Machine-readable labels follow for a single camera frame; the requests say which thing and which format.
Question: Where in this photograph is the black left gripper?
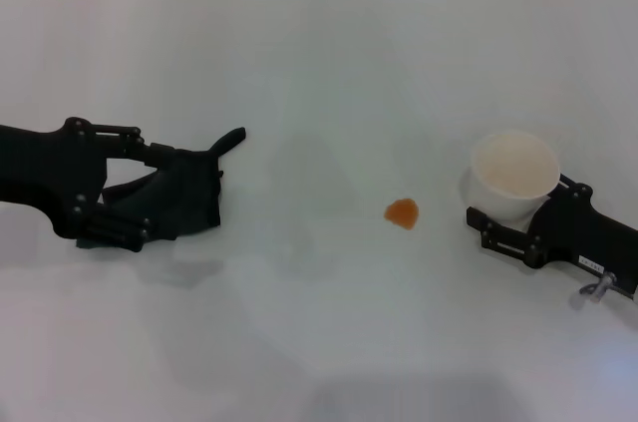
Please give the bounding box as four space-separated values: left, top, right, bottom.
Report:
0 117 178 253

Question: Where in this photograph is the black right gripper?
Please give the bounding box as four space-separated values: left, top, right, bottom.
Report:
465 172 638 300

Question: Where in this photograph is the white paper cup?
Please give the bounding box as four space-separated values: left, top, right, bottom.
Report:
470 128 562 224

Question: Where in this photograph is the dark blue rag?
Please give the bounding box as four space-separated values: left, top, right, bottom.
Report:
74 127 247 250

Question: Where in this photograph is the orange-brown liquid stain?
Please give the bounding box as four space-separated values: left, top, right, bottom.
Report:
383 198 422 232

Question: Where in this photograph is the grey connector with cable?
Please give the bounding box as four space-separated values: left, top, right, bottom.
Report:
577 273 619 302

